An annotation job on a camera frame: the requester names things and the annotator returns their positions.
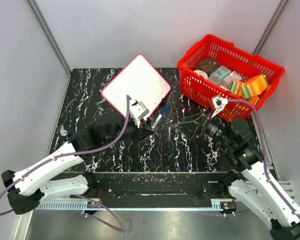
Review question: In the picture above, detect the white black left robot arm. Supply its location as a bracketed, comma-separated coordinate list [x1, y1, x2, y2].
[1, 119, 154, 215]

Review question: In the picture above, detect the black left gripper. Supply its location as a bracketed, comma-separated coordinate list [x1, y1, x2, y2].
[104, 116, 155, 146]

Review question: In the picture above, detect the white tape roll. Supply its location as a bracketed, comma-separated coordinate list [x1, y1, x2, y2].
[194, 69, 209, 79]

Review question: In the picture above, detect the pink framed whiteboard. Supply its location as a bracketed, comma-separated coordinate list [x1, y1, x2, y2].
[101, 54, 171, 121]

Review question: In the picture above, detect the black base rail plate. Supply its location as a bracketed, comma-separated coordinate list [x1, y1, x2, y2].
[83, 172, 239, 206]

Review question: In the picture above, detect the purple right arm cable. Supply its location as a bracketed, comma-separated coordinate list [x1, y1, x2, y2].
[226, 99, 300, 233]

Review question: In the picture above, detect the yellow green sponge pack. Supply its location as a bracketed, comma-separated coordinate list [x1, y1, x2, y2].
[229, 81, 245, 97]

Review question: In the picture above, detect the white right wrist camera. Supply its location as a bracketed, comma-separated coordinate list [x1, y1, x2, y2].
[211, 95, 228, 118]

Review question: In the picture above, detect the orange sponge pack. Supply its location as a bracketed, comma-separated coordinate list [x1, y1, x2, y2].
[240, 74, 269, 99]

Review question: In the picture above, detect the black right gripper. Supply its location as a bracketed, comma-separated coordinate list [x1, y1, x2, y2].
[173, 106, 236, 149]

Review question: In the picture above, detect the teal small box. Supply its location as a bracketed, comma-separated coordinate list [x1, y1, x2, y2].
[210, 65, 232, 80]

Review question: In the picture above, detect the orange spray bottle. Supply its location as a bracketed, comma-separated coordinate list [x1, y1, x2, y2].
[59, 125, 73, 142]

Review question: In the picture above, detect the red plastic shopping basket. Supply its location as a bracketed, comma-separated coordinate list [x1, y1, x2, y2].
[177, 34, 285, 122]

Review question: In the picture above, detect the pink white small box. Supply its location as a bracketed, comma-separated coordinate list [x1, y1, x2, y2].
[222, 71, 243, 88]

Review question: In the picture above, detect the brown round item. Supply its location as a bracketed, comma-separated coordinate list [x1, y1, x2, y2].
[197, 57, 219, 75]

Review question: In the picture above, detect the white blue whiteboard marker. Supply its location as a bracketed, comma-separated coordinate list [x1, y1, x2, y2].
[151, 103, 170, 129]

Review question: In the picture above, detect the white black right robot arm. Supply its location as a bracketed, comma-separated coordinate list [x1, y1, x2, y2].
[174, 113, 300, 240]

